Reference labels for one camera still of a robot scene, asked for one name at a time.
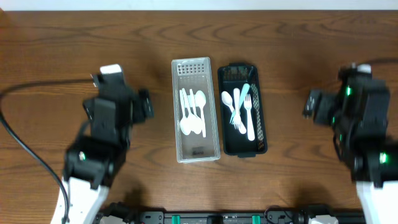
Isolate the white spoon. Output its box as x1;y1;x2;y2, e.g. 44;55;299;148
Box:
221;91;246;134
179;90;191;136
182;88;194;132

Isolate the white spoon crossed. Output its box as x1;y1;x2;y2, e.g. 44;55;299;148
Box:
190;89;201;134

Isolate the white spoon crossing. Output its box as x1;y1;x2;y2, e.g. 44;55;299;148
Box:
195;90;206;138

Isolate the white fork diagonal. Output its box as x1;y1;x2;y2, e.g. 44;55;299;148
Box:
243;94;255;141

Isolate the pale green fork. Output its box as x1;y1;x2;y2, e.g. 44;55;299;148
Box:
230;83;250;124

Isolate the white fork top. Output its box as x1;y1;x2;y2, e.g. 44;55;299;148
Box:
233;88;241;129

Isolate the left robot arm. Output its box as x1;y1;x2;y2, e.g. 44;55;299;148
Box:
51;72;154;223

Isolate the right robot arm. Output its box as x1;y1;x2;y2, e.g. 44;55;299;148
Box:
302;63;397;223

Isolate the clear perforated plastic basket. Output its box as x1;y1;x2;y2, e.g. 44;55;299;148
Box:
171;57;220;163

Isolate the black perforated plastic basket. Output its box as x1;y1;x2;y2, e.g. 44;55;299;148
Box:
218;63;268;158

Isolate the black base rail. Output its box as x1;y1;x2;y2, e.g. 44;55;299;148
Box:
93;203;366;224

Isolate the left black cable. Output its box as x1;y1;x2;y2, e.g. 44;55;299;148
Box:
0;79;97;224

